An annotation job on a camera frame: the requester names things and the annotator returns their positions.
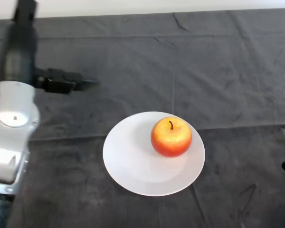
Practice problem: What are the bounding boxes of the white round plate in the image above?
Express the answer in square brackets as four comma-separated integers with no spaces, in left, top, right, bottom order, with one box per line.
[102,111,206,197]

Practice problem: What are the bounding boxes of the black table cloth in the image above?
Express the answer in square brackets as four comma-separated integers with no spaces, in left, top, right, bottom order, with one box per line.
[0,7,285,228]

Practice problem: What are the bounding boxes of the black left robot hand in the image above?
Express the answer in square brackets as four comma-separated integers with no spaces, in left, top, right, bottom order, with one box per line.
[2,0,100,95]

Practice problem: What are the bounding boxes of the red yellow apple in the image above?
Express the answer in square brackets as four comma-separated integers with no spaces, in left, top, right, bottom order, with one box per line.
[150,116,193,158]

